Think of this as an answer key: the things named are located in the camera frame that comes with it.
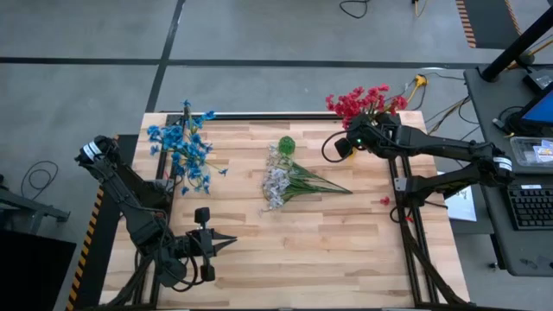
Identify black diagonal post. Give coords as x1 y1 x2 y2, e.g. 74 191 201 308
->
481 6 553 83

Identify black keyboard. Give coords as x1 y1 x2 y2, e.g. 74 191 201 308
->
505 184 553 232

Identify black box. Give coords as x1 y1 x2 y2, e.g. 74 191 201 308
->
0 228 78 311

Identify grey metal stand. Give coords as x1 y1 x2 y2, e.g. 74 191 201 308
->
0 172 72 237

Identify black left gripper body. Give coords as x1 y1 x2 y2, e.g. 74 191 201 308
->
185 206 216 282

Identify black striped floor mat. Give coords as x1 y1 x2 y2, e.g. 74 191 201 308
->
455 0 524 50

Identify yellow power cord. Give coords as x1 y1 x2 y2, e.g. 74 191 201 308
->
395 73 429 111

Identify white paper sheet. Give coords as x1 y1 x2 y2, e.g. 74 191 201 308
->
443 172 478 223

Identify grey keyboard desk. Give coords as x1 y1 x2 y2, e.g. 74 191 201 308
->
478 172 553 277

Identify monitor with blue screen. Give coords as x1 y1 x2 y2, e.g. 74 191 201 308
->
516 84 553 133

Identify white artificial flower bunch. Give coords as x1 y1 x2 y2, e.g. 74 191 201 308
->
257 144 353 218

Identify blue artificial flower bunch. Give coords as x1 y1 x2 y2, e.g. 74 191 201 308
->
170 98 231 197
145 123 188 157

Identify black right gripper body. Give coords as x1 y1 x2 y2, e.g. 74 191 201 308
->
334 112 403 159

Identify black striped base plate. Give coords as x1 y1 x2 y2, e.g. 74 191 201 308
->
64 134 142 311

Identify black box device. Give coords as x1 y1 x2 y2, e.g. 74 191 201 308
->
522 68 553 92

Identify grey side desk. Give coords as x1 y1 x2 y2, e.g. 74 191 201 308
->
464 64 553 175

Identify black table frame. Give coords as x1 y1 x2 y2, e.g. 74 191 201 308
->
103 105 474 310

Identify green glass vase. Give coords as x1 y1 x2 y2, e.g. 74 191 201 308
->
276 135 297 156

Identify clear plastic container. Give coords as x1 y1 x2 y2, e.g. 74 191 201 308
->
510 136 553 168

